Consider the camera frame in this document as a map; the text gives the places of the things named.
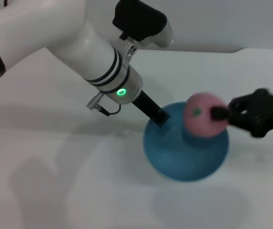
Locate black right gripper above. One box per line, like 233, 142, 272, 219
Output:
211, 88, 273, 138

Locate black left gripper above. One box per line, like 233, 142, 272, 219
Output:
131, 89, 171, 128

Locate pink peach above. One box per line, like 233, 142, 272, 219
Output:
182, 92, 229, 139

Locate blue bowl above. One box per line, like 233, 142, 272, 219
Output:
142, 101, 230, 183

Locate left wrist cable with connector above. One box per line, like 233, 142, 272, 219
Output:
86, 93, 122, 117

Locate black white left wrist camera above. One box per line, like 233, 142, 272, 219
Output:
112, 0, 175, 50

